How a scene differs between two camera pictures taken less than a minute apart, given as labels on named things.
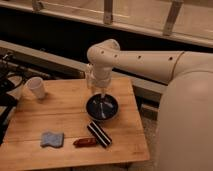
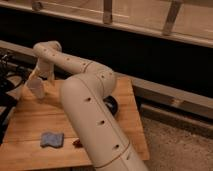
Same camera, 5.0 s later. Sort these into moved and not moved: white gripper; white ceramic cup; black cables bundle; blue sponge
Moved: white gripper
Not moved: black cables bundle; blue sponge; white ceramic cup
